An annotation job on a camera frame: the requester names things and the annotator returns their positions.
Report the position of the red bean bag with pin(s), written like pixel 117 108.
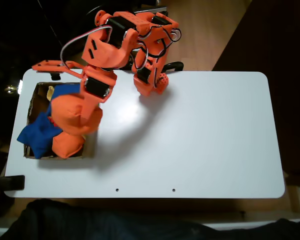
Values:
pixel 53 122

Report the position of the black table edge clamp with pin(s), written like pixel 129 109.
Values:
pixel 13 182

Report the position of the brown cardboard box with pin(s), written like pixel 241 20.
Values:
pixel 90 147

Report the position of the person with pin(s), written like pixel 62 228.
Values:
pixel 90 222

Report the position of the orange bean bag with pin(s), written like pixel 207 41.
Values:
pixel 67 147
pixel 65 112

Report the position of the yellow bean bag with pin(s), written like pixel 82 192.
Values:
pixel 50 92

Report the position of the office chair base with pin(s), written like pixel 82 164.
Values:
pixel 152 10

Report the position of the black base clamp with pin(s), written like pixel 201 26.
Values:
pixel 177 65

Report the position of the blue bean bag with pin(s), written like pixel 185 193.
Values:
pixel 37 137
pixel 67 89

